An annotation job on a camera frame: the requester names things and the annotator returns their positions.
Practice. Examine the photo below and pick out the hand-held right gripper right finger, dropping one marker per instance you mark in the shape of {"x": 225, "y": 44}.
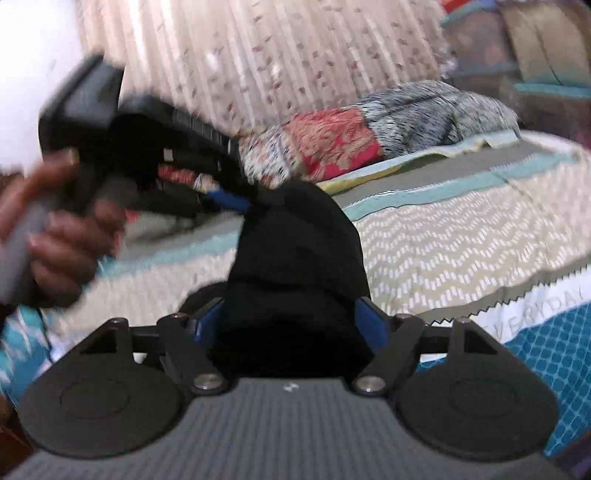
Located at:
{"x": 372, "y": 324}

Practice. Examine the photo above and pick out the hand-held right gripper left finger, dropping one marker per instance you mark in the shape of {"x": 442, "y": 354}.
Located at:
{"x": 210, "y": 319}

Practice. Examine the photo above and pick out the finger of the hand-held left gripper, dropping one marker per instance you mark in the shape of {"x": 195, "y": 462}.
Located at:
{"x": 226, "y": 199}
{"x": 207, "y": 164}

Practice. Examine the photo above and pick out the black pants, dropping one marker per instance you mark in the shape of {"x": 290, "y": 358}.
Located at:
{"x": 295, "y": 258}

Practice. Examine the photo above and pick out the person's left hand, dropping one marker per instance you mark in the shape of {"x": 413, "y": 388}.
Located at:
{"x": 60, "y": 263}

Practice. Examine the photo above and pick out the red floral cloth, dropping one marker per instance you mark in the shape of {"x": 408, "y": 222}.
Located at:
{"x": 178, "y": 175}

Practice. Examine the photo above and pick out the red floral pillow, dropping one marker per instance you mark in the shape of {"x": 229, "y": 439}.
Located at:
{"x": 332, "y": 143}

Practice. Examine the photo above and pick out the floral curtain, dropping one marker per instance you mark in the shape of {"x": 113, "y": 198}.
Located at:
{"x": 277, "y": 55}

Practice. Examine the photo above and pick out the patterned bedspread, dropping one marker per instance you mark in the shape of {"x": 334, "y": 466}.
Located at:
{"x": 461, "y": 230}

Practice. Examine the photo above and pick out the grey white patterned pillow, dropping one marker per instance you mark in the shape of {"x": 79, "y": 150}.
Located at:
{"x": 429, "y": 115}

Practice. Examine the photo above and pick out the stacked storage bags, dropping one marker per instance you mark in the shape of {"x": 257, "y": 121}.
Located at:
{"x": 521, "y": 50}

